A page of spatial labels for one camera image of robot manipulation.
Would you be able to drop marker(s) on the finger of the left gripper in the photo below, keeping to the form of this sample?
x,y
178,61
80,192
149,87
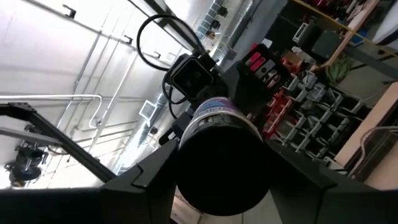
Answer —
x,y
182,126
228,84

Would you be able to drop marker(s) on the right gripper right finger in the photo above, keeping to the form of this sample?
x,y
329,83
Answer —
x,y
326,199

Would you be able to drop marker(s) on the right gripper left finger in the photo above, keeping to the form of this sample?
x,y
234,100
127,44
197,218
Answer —
x,y
124,202

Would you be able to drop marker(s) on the blue label spice jar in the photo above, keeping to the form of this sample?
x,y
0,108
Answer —
x,y
222,161

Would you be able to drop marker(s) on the dark grey box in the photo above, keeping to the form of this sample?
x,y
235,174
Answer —
x,y
326,43

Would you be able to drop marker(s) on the green plant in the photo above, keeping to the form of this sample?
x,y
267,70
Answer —
x,y
338,70

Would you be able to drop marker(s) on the white ceiling pipe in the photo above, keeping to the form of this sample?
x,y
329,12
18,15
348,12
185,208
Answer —
x,y
62,97

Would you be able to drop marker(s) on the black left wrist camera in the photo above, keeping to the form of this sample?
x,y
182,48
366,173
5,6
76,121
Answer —
x,y
192,76

